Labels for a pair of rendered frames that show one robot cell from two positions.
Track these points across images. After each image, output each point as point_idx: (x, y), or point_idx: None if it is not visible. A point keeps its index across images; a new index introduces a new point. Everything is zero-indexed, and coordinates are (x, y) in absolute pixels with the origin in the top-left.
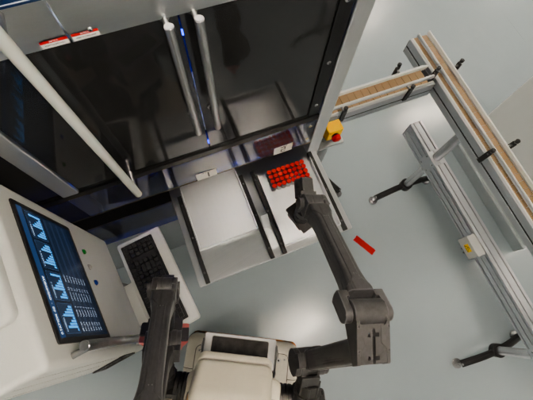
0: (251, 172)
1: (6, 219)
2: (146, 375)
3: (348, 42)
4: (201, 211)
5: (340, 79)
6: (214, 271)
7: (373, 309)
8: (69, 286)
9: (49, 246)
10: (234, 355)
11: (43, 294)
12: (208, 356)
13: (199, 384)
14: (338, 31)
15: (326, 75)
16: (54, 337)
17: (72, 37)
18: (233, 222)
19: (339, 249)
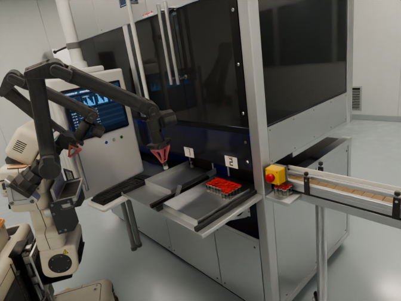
0: (213, 177)
1: (107, 75)
2: None
3: (244, 46)
4: (173, 176)
5: (251, 88)
6: (133, 192)
7: (55, 60)
8: None
9: (108, 101)
10: (55, 135)
11: (80, 87)
12: (55, 131)
13: None
14: (235, 35)
15: (240, 79)
16: (62, 89)
17: (148, 14)
18: (171, 187)
19: (102, 79)
